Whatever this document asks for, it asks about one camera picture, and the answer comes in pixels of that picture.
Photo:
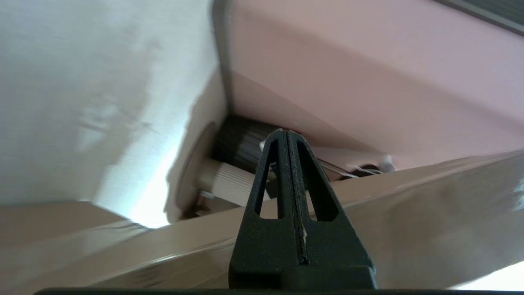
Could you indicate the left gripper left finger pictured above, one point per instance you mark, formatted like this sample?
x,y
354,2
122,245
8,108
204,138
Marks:
x,y
245,254

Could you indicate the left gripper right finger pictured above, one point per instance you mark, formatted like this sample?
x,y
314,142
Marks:
x,y
339,246

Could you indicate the brown cardboard shoe box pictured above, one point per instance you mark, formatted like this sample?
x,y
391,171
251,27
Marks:
x,y
409,225

